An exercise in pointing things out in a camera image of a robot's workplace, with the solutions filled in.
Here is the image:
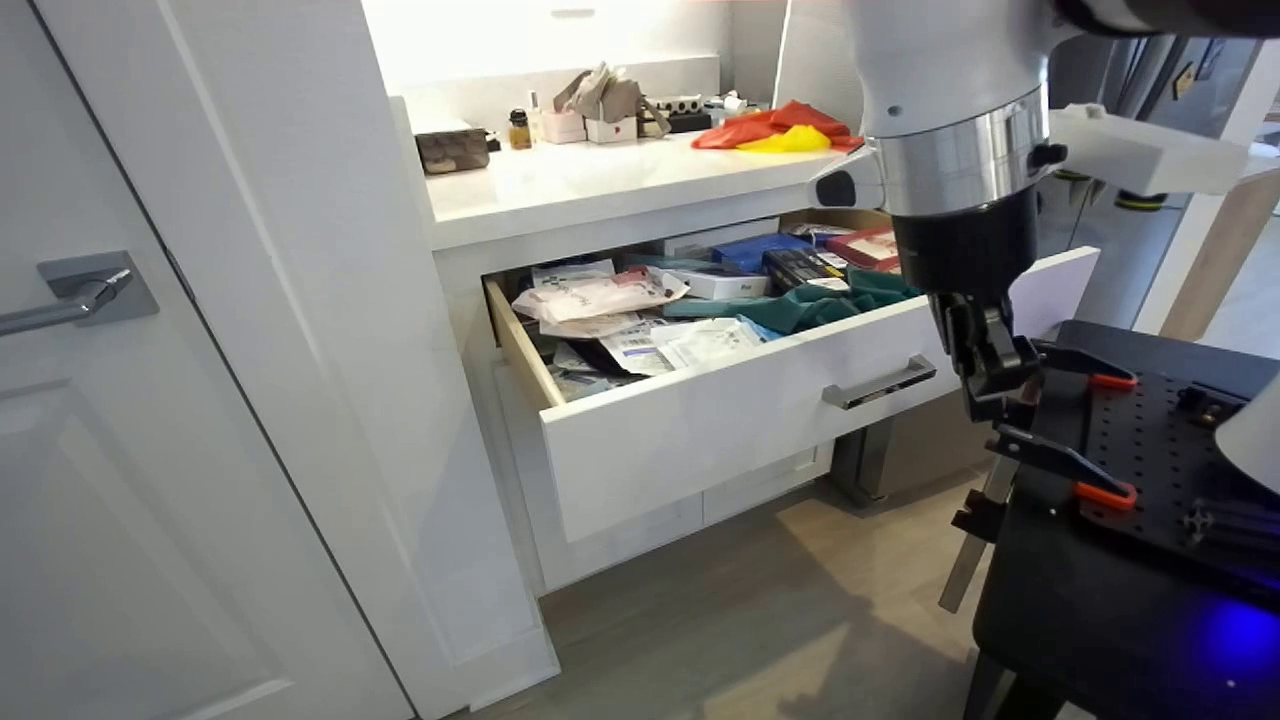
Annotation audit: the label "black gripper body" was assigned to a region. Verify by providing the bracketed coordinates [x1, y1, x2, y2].
[887, 188, 1047, 321]

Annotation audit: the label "white wooden drawer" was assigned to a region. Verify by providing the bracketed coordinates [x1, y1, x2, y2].
[480, 201, 1102, 548]

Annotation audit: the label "yellow plastic bag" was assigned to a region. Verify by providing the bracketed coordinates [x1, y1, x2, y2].
[731, 120, 838, 161]

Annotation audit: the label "black orange spring clamp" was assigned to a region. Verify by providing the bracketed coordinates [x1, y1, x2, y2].
[1030, 335, 1142, 403]
[983, 418, 1142, 522]

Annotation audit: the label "red and white book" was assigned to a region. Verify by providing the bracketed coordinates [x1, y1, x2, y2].
[822, 222, 905, 276]

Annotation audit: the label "black small boxes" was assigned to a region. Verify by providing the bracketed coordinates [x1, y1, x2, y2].
[760, 243, 852, 297]

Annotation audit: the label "teal fabric pouch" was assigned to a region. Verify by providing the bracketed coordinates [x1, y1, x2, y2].
[665, 265, 928, 340]

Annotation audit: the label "stainless steel refrigerator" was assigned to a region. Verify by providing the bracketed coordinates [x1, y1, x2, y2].
[828, 0, 1280, 511]

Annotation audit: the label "grey bar clamp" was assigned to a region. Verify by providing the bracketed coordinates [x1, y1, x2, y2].
[931, 453, 1025, 620]

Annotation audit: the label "blue flat pack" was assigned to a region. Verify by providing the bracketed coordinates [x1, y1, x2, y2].
[704, 230, 821, 281]

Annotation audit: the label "orange and yellow items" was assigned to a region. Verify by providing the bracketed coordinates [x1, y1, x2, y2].
[686, 102, 869, 156]

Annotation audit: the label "white phone box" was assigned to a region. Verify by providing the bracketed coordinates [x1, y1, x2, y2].
[659, 257, 775, 304]

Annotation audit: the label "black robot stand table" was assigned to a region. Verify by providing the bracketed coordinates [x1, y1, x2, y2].
[957, 315, 1280, 720]

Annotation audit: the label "white medical mask package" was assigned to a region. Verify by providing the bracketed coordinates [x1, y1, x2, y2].
[597, 314, 769, 384]
[543, 340, 633, 403]

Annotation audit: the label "black small countertop item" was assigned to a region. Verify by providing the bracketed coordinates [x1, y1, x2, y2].
[665, 97, 722, 135]

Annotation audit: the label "white kitchen cabinet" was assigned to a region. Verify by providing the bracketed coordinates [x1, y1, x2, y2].
[389, 94, 898, 600]

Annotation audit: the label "white panel door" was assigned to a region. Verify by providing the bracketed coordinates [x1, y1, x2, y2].
[0, 0, 562, 720]

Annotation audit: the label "silver drawer handle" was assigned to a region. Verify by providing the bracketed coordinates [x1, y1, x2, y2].
[821, 352, 944, 418]

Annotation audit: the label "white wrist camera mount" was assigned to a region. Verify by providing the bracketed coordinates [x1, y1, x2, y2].
[1045, 102, 1250, 206]

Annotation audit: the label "silver door lever handle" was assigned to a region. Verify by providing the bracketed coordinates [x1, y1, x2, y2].
[0, 248, 163, 340]

